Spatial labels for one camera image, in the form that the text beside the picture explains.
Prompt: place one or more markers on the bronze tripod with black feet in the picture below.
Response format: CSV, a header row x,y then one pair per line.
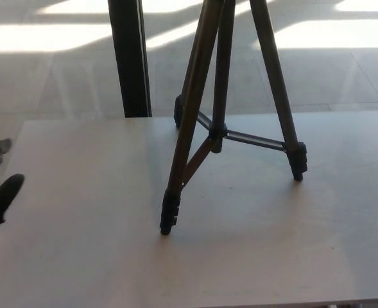
x,y
219,96

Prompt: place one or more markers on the black vertical pillar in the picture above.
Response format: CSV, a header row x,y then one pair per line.
x,y
129,57

